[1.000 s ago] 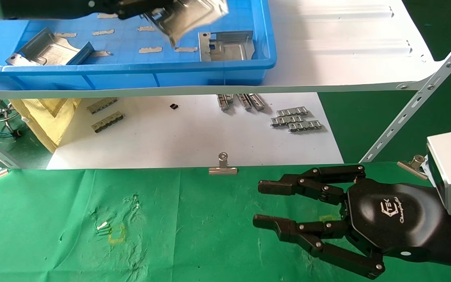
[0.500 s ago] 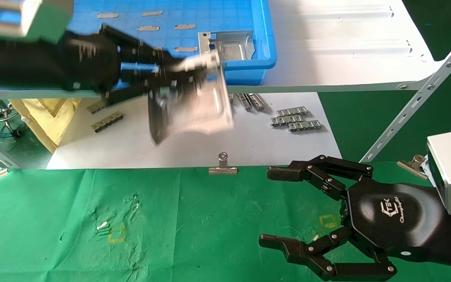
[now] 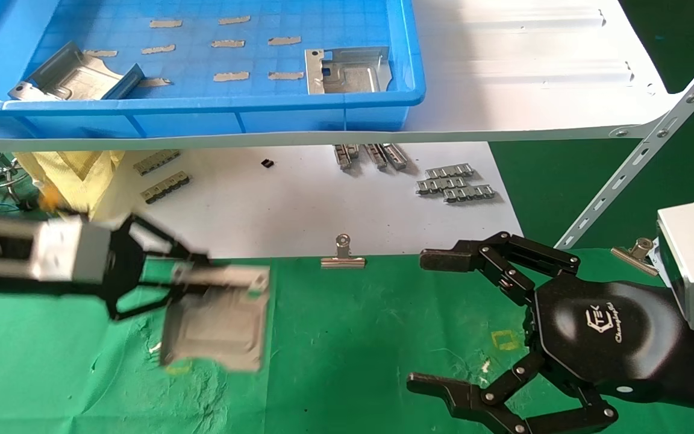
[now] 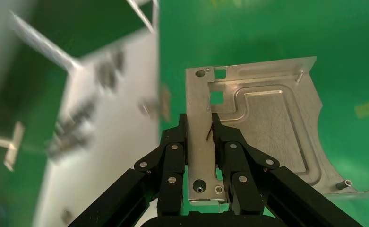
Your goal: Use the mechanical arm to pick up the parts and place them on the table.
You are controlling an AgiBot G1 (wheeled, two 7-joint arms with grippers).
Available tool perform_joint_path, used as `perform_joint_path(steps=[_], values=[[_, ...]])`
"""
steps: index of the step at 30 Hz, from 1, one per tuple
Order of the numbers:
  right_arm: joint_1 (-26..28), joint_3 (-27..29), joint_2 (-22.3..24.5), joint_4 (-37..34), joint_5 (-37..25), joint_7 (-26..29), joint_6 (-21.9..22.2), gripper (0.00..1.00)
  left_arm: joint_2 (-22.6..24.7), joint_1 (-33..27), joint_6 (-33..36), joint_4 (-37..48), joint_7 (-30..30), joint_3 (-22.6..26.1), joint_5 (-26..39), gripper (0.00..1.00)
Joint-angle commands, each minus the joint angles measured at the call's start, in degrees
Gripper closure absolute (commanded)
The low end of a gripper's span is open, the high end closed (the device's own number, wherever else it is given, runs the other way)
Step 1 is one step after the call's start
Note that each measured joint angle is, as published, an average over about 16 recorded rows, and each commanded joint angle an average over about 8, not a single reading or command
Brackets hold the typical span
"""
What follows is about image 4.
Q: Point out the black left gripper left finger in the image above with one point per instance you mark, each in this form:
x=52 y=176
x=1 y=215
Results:
x=171 y=163

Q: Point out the white metal T bracket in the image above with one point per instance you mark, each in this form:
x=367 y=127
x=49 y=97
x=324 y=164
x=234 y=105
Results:
x=13 y=147

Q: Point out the silver sheet metal bracket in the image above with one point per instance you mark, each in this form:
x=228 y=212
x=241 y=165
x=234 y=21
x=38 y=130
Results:
x=265 y=119

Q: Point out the short white slotted strut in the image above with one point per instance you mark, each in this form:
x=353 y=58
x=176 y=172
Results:
x=143 y=17

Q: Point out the white slotted diagonal strut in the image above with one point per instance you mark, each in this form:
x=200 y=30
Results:
x=43 y=45

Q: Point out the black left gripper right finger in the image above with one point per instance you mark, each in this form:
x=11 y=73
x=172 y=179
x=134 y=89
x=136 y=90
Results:
x=234 y=163

